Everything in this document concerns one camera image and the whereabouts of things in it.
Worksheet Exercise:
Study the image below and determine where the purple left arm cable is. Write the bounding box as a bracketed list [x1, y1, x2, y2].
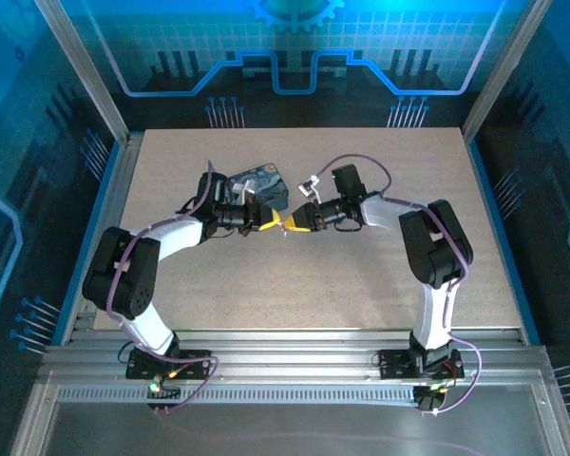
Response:
[106, 160, 219, 415]

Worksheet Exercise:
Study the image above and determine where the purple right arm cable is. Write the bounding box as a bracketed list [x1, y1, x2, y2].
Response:
[311, 152, 484, 417]

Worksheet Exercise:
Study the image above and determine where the grey slotted cable duct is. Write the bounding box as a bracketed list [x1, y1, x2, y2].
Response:
[56, 387, 417, 405]

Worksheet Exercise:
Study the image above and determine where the blue table edge trim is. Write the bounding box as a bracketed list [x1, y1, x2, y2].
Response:
[467, 140, 542, 346]
[51, 140, 124, 346]

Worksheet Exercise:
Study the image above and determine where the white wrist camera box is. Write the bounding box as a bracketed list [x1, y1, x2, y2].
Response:
[297, 174, 322, 200]
[227, 181, 257, 206]

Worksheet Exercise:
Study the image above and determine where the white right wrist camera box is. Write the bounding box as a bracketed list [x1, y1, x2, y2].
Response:
[297, 174, 322, 200]

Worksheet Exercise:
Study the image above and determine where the aluminium frame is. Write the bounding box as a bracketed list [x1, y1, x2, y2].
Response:
[9, 0, 570, 456]

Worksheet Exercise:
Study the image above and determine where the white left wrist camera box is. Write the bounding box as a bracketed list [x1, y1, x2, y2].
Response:
[227, 181, 257, 206]

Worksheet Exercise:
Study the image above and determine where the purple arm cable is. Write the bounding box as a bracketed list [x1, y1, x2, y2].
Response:
[311, 152, 484, 417]
[106, 160, 219, 415]

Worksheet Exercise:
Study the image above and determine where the blue circuit print backdrop panel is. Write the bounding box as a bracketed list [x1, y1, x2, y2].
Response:
[59, 0, 509, 129]
[0, 0, 120, 456]
[474, 0, 570, 456]

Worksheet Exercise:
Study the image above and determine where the starry night print box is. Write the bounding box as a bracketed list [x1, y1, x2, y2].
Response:
[225, 163, 291, 213]

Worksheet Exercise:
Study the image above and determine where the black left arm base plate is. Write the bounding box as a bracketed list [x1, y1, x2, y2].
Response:
[125, 349, 213, 381]

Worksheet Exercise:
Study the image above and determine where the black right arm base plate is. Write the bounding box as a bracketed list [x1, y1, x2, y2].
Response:
[377, 349, 465, 381]

